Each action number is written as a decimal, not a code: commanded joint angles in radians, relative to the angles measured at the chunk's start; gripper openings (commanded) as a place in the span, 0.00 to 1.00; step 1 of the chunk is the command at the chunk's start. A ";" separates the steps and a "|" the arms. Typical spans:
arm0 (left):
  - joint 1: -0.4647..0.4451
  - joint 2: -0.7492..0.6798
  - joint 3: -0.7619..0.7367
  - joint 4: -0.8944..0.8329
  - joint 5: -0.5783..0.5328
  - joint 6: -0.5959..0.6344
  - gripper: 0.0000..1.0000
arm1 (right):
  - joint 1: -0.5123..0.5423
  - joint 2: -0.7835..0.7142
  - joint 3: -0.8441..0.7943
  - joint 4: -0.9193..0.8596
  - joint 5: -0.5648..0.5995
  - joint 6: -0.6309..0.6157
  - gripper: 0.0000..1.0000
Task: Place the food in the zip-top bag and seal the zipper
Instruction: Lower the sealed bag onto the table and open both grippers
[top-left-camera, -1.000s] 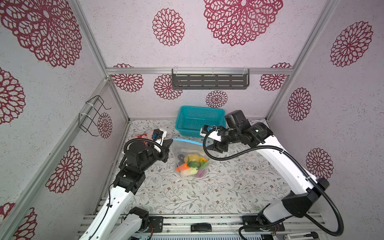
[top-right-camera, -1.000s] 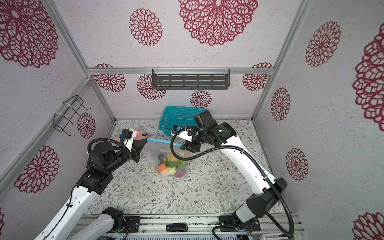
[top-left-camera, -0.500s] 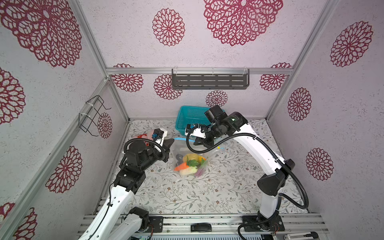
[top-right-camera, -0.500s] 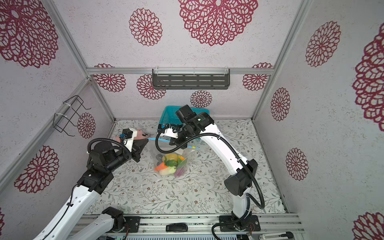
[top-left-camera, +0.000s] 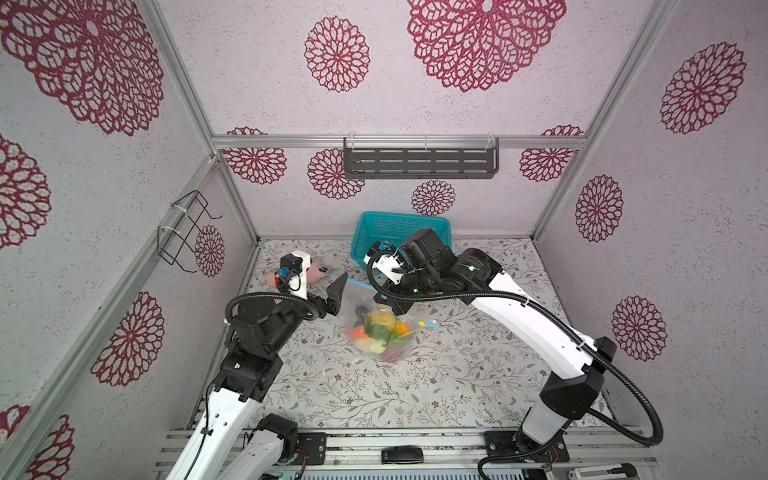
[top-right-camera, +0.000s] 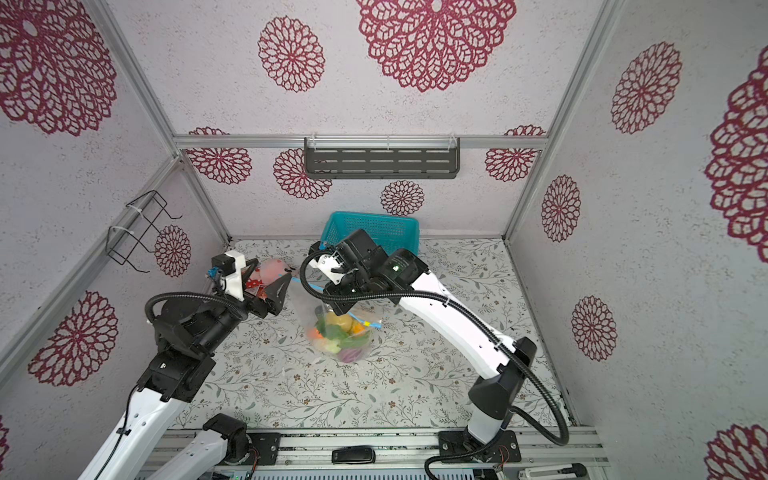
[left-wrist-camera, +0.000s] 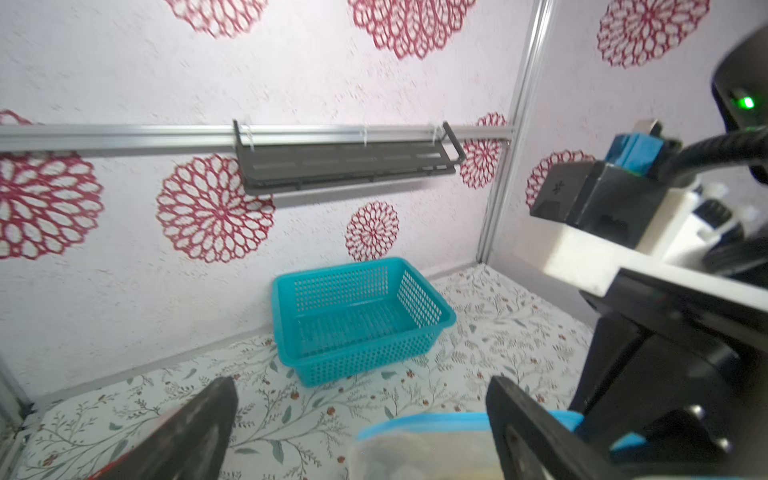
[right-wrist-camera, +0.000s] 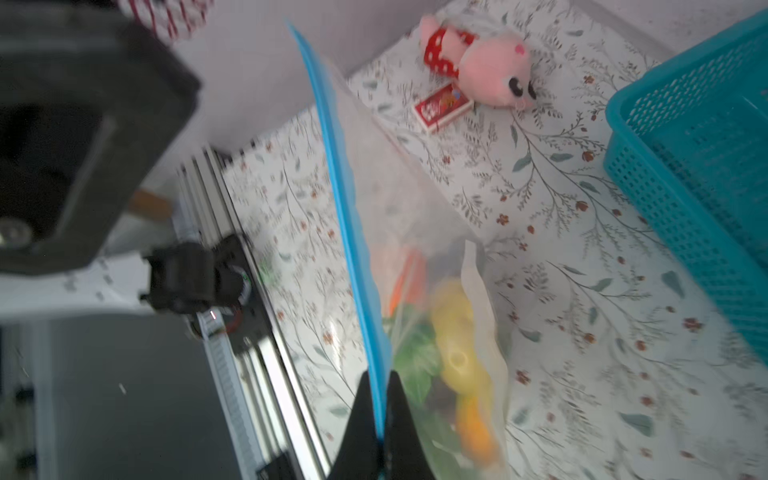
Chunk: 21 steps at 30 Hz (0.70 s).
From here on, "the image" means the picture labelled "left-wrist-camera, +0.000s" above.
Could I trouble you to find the red card pack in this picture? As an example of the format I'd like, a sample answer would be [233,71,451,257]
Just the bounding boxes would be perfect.
[87,459,126,480]

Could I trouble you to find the teal plastic basket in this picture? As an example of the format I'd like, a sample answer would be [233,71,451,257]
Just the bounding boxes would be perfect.
[271,258,457,387]

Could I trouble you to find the grey wall shelf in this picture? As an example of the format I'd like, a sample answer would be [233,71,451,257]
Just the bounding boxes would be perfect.
[233,122,467,196]

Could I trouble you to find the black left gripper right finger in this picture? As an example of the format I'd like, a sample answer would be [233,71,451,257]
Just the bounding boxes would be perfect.
[485,376,627,479]

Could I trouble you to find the clear zip top bag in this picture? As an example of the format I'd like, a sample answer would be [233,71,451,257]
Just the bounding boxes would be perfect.
[347,409,646,479]

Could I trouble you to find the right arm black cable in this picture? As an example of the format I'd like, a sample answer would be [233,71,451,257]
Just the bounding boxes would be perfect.
[659,125,768,181]

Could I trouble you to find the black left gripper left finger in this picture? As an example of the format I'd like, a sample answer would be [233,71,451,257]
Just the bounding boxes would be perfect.
[112,376,238,480]

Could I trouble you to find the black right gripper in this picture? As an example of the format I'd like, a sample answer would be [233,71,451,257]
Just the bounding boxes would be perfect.
[570,271,767,479]

